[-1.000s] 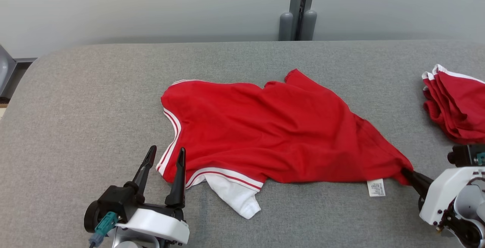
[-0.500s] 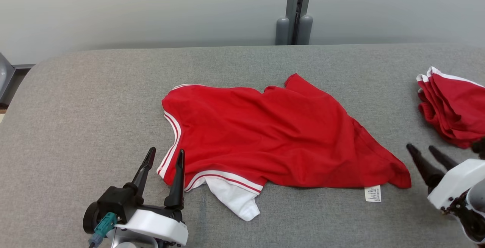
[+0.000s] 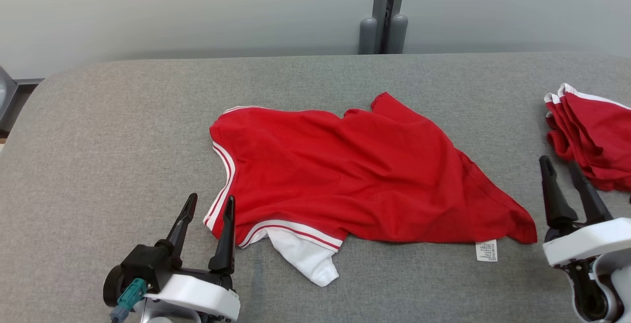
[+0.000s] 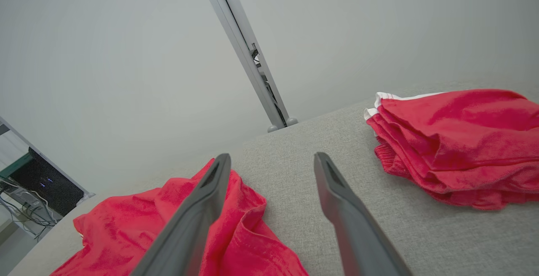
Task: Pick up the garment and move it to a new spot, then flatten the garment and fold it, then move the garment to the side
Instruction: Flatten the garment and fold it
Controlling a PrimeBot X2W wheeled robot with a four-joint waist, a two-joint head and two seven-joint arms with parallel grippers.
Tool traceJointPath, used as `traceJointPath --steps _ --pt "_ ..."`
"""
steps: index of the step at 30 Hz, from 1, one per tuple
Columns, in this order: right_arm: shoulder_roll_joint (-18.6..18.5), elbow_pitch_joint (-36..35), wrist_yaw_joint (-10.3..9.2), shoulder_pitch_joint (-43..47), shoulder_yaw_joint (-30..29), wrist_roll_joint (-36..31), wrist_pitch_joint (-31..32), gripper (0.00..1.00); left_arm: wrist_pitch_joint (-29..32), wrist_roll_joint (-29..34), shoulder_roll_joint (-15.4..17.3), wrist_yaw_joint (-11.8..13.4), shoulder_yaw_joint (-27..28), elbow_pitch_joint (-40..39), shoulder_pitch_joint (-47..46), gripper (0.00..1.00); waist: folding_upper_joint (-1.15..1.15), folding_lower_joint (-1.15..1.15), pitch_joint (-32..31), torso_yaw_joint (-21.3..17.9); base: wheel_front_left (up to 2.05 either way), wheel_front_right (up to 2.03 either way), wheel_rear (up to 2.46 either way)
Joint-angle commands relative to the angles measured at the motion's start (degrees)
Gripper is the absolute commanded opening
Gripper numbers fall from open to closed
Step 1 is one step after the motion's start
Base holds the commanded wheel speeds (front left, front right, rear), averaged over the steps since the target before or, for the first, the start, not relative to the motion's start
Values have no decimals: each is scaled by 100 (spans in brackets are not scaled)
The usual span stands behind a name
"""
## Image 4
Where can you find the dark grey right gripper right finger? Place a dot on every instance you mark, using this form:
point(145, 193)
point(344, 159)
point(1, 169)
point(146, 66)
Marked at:
point(353, 229)

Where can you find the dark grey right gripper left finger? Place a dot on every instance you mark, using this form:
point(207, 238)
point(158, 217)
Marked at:
point(189, 225)

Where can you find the red T-shirt with white sleeves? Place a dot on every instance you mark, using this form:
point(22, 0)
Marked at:
point(122, 229)

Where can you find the red shorts with white stripe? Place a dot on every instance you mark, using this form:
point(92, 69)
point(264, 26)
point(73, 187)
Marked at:
point(463, 141)

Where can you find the black computer tower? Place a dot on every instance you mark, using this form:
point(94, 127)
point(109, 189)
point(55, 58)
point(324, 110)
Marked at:
point(50, 183)

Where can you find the green-edged desk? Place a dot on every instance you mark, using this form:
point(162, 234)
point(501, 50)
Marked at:
point(14, 166)

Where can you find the grey cylindrical post foot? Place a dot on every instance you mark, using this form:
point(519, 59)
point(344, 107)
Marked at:
point(273, 128)
point(292, 121)

